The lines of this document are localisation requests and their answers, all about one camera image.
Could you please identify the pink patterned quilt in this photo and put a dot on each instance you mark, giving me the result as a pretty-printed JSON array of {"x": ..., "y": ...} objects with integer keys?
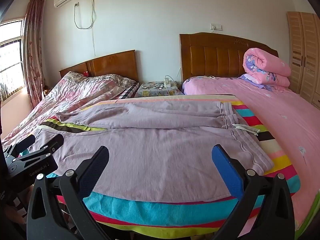
[{"x": 75, "y": 92}]

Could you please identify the black glasses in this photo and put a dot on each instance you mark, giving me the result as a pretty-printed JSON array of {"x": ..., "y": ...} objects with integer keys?
[{"x": 157, "y": 86}]

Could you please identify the nightstand with floral cloth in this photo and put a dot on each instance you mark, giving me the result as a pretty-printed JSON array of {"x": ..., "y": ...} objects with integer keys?
[{"x": 160, "y": 92}]

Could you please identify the colourful striped blanket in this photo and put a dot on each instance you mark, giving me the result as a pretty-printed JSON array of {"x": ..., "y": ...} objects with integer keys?
[{"x": 140, "y": 210}]

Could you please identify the white wall switch panel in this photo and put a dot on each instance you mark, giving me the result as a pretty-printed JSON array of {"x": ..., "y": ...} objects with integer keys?
[{"x": 216, "y": 26}]

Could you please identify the plaid bed sheet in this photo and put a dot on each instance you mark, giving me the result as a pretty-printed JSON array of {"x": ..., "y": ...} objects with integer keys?
[{"x": 130, "y": 91}]

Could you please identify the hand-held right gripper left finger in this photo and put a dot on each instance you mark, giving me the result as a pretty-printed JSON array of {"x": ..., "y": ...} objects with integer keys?
[{"x": 93, "y": 172}]

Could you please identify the rolled pink floral quilt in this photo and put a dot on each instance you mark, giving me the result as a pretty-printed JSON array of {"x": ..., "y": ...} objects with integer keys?
[{"x": 270, "y": 67}]

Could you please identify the barred window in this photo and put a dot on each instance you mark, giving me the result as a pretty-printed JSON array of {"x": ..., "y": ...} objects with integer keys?
[{"x": 11, "y": 62}]

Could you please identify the padded wooden headboard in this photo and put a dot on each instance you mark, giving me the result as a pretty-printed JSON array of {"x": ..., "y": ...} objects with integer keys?
[{"x": 212, "y": 60}]

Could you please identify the light wooden wardrobe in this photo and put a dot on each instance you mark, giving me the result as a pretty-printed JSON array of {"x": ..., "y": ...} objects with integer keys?
[{"x": 305, "y": 55}]

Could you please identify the plain wooden headboard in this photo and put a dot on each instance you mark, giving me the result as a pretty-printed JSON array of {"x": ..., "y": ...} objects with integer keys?
[{"x": 112, "y": 63}]

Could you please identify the lilac pants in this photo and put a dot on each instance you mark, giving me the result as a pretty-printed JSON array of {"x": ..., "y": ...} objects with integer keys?
[{"x": 155, "y": 150}]

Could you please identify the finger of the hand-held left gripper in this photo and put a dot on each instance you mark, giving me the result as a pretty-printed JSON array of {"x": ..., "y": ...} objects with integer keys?
[
  {"x": 51, "y": 145},
  {"x": 23, "y": 142}
]

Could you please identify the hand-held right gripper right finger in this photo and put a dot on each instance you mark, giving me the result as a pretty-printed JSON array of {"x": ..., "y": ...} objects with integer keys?
[{"x": 227, "y": 170}]

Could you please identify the pink floral curtain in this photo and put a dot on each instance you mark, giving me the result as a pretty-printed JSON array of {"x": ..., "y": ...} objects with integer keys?
[{"x": 35, "y": 55}]

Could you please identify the white power strip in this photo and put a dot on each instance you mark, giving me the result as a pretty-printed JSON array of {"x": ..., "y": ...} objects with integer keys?
[{"x": 167, "y": 83}]

